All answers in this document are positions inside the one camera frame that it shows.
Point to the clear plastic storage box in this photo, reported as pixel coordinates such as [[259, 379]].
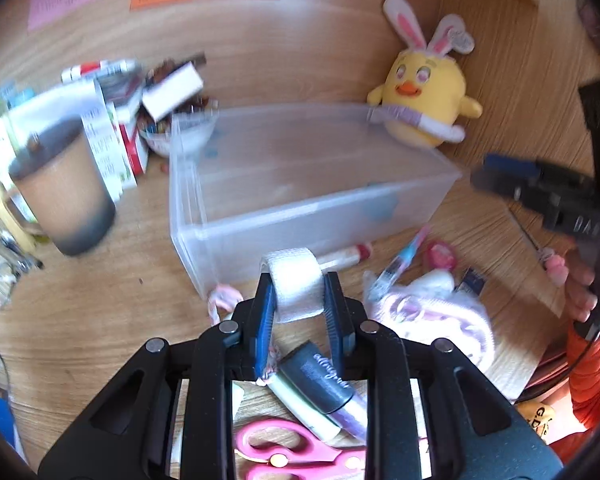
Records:
[[273, 177]]

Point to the white rectangular box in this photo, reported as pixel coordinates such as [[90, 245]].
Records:
[[160, 99]]

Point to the dark blue small box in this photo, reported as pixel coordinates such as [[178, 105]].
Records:
[[472, 283]]

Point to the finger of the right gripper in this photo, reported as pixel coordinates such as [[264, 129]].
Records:
[[510, 185], [498, 165]]

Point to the cream tube with red band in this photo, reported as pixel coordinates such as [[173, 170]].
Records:
[[345, 258]]

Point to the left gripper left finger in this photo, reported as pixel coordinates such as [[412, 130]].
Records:
[[124, 432]]

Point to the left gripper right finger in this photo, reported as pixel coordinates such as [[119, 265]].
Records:
[[473, 432]]

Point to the white bowl of beads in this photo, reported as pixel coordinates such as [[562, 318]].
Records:
[[195, 119]]

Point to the white tape roll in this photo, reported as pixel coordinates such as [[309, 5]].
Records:
[[298, 283]]

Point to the brown lidded mug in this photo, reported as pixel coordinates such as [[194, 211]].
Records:
[[58, 178]]

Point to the pink round jar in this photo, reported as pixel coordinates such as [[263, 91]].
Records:
[[440, 256]]

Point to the person's right hand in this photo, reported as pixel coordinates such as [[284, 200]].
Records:
[[575, 277]]

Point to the eyeglasses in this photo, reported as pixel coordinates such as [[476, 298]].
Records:
[[23, 262]]

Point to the yellow chick plush toy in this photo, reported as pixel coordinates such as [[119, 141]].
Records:
[[425, 90]]

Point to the stack of books and papers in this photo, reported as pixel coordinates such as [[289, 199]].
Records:
[[82, 99]]

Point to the green white tube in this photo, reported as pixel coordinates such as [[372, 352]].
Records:
[[302, 409]]

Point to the black capped purple tube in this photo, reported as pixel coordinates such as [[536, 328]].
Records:
[[316, 378]]

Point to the pink scissors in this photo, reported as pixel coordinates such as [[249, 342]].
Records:
[[310, 458]]

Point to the red white marker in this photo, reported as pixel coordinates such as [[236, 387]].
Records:
[[98, 69]]

